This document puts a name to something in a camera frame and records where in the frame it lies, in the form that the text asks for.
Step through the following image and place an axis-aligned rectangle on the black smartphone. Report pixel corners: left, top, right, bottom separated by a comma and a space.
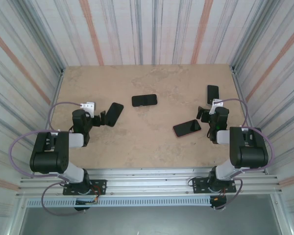
172, 119, 202, 138
105, 102, 124, 127
206, 85, 221, 105
131, 94, 158, 107

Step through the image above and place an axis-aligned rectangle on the clear white phone case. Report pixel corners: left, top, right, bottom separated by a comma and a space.
206, 85, 221, 105

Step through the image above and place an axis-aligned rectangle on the pink phone case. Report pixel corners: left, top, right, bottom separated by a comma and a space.
172, 119, 202, 138

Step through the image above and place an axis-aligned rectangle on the white-edged black phone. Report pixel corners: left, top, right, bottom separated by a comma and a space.
131, 94, 158, 107

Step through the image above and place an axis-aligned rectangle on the small circuit board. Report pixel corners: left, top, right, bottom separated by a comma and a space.
75, 198, 99, 205

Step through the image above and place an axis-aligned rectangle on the grey metal panel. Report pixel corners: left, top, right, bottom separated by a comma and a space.
19, 195, 294, 235

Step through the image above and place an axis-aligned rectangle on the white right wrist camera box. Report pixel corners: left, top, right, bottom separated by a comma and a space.
209, 98, 225, 115

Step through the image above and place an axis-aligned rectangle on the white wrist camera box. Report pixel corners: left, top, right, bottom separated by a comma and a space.
79, 101, 97, 116
209, 98, 225, 115

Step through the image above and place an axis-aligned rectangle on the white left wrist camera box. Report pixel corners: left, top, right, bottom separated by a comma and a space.
79, 101, 97, 116

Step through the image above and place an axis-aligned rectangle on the aluminium side rail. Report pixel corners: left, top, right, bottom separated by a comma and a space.
231, 65, 269, 176
32, 68, 65, 177

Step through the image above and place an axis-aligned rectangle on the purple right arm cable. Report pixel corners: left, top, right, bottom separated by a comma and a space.
214, 97, 275, 211

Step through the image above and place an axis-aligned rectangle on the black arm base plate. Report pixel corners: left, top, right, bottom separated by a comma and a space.
192, 177, 237, 194
63, 179, 107, 196

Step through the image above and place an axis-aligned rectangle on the aluminium rail frame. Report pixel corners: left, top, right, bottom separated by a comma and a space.
15, 167, 284, 198

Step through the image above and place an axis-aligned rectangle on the white slotted cable duct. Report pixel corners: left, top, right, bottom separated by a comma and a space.
26, 197, 211, 208

